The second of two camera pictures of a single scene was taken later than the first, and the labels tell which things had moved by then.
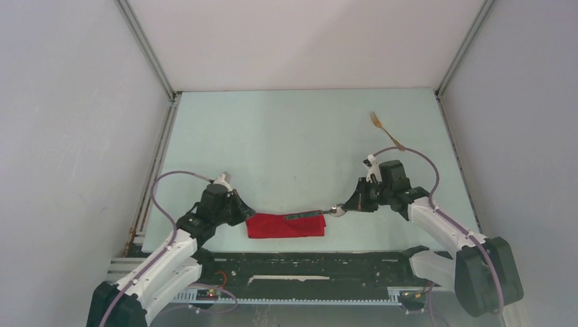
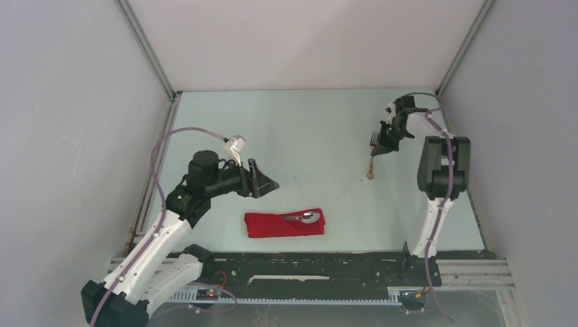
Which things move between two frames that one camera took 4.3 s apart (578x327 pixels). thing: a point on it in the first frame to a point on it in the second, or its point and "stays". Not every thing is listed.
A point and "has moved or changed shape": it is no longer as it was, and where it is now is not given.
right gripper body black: [386, 191] to [401, 131]
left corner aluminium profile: [135, 230] stays
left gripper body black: [224, 215] to [232, 180]
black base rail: [390, 270] stays
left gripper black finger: [240, 211] to [262, 184]
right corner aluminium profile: [470, 33] stays
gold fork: [379, 124] to [373, 141]
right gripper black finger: [367, 197] to [388, 140]
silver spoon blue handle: [337, 211] has moved or changed shape
